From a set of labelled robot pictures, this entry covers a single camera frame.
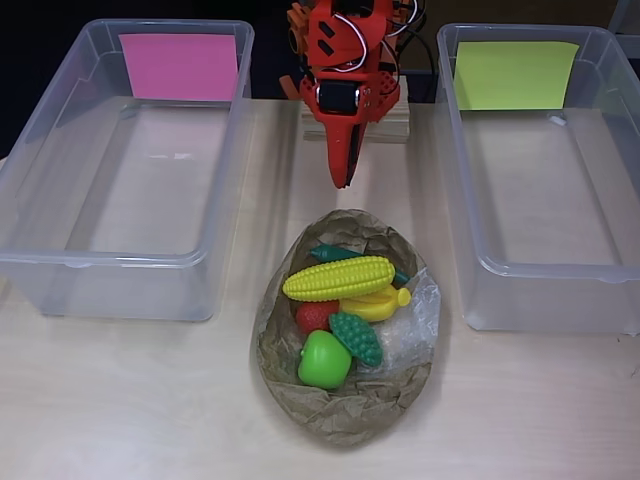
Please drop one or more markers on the red gripper with black motor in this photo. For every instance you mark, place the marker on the red gripper with black motor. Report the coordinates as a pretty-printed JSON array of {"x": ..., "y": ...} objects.
[{"x": 338, "y": 121}]

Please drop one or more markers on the dark green toy cucumber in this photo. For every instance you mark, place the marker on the dark green toy cucumber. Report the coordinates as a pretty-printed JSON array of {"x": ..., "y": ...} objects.
[{"x": 330, "y": 252}]

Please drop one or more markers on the yellow toy corn cob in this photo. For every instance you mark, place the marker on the yellow toy corn cob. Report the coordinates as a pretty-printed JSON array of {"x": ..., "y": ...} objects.
[{"x": 335, "y": 280}]

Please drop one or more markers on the yellow toy banana bunch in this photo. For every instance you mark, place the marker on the yellow toy banana bunch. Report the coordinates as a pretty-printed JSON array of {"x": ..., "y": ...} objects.
[{"x": 375, "y": 307}]

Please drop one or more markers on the red toy strawberry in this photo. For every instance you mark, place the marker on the red toy strawberry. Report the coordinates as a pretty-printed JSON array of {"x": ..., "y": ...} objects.
[{"x": 312, "y": 317}]

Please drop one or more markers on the dark green bumpy toy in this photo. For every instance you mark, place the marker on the dark green bumpy toy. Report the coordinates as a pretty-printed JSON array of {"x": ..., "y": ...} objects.
[{"x": 357, "y": 337}]

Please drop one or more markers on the green toy apple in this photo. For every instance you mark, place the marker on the green toy apple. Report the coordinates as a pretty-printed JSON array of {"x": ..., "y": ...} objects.
[{"x": 322, "y": 362}]

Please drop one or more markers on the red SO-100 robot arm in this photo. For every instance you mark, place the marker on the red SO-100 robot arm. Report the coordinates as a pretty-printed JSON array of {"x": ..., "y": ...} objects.
[{"x": 345, "y": 55}]

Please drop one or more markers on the clear plastic bin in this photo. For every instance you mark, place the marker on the clear plastic bin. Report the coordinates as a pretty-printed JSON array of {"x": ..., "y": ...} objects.
[
  {"x": 150, "y": 200},
  {"x": 540, "y": 200}
]

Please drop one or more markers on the wooden base block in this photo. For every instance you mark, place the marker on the wooden base block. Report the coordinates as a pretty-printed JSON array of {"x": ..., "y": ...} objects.
[{"x": 390, "y": 130}]

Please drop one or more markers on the orange printed clamp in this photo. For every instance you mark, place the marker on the orange printed clamp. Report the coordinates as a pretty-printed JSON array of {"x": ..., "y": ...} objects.
[{"x": 295, "y": 20}]

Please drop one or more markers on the yellow paper note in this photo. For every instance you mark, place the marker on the yellow paper note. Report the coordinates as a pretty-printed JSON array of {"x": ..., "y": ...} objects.
[{"x": 515, "y": 75}]

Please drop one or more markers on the pink paper note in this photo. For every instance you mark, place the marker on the pink paper note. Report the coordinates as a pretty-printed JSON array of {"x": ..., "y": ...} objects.
[{"x": 180, "y": 67}]

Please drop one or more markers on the clear plastic wrap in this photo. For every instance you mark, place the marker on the clear plastic wrap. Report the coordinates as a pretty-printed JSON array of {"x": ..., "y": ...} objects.
[{"x": 405, "y": 335}]

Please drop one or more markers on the crumpled brown paper bag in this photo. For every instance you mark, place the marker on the crumpled brown paper bag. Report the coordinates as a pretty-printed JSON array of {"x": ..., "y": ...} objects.
[{"x": 340, "y": 420}]

